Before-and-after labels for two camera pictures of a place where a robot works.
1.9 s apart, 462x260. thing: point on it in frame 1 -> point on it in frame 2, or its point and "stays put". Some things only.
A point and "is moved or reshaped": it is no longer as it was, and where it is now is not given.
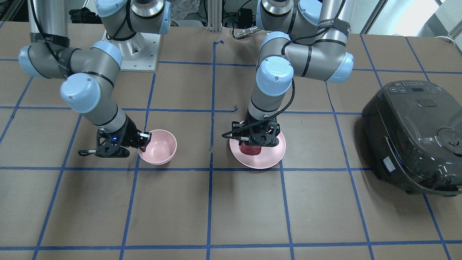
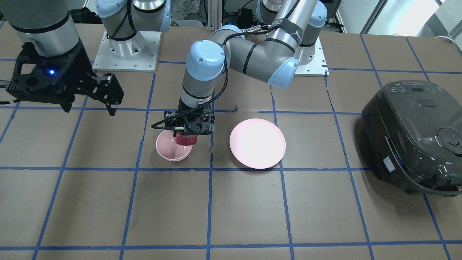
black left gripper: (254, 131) -> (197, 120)
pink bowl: (161, 148) is moved or reshaped
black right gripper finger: (142, 143) -> (112, 107)
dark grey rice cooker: (413, 131) stays put
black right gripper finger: (144, 135) -> (110, 89)
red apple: (249, 150) -> (185, 139)
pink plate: (269, 156) stays put
